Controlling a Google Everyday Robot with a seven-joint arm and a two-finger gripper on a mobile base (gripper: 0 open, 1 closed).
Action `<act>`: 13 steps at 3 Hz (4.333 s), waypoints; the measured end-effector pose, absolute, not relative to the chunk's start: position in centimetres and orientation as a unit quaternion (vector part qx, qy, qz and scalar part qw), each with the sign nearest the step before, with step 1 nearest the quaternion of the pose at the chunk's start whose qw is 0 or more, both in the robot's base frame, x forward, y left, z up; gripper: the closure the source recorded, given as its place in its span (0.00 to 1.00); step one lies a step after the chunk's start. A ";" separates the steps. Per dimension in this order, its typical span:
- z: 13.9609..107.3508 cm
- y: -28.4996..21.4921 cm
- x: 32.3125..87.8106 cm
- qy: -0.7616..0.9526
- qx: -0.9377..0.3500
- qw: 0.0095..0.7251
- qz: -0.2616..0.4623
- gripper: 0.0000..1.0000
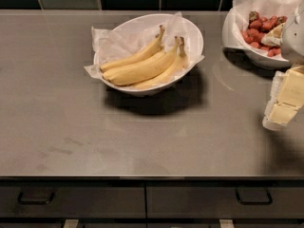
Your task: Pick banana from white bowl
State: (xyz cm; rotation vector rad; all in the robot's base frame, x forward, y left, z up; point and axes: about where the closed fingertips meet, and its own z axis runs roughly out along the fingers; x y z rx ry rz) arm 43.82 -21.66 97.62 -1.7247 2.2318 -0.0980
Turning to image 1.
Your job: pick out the left dark drawer front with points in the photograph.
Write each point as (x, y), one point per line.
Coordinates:
(76, 202)

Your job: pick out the right black drawer handle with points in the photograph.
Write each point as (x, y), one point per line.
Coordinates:
(250, 196)

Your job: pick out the pile of red strawberries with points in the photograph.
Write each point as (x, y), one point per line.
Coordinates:
(258, 27)

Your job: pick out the white paper in banana bowl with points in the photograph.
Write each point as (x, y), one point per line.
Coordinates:
(135, 34)

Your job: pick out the white banana bowl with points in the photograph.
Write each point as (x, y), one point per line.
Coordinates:
(130, 89)

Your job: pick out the white strawberry bowl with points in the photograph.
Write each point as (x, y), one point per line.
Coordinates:
(234, 24)

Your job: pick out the yellow banana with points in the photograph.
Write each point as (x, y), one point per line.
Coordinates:
(144, 70)
(180, 62)
(152, 48)

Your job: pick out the white paper in strawberry bowl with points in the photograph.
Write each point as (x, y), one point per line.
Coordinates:
(267, 8)

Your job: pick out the left black drawer handle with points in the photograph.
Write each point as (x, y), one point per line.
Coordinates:
(31, 198)

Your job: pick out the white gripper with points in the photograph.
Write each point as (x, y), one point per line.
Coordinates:
(294, 40)

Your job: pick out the right dark drawer front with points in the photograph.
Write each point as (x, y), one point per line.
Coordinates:
(221, 203)

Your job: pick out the black drawer handle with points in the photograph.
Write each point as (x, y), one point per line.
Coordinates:
(31, 198)
(250, 196)

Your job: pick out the dark drawer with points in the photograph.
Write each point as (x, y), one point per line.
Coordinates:
(76, 202)
(221, 203)

